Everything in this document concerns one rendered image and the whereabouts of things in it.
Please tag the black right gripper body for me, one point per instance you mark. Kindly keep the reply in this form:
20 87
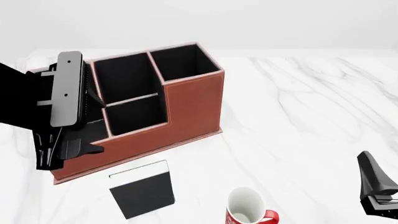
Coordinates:
382 205

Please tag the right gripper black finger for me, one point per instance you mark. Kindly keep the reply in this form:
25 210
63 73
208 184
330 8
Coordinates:
373 179

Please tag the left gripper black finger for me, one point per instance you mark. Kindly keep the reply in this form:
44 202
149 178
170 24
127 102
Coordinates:
77 148
93 99

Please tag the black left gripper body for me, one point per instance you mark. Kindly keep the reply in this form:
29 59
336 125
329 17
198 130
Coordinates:
46 149

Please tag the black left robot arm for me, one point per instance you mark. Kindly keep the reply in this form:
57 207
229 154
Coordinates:
15 98

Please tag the black and white book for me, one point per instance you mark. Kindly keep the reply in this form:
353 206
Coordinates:
143 196

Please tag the red-brown desk caddy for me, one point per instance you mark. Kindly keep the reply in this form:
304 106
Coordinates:
192 109

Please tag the grey rounded plate on stalk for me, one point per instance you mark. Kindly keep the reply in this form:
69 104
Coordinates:
66 88

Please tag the red mug with white inside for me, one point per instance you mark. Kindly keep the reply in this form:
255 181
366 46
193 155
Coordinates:
236 217

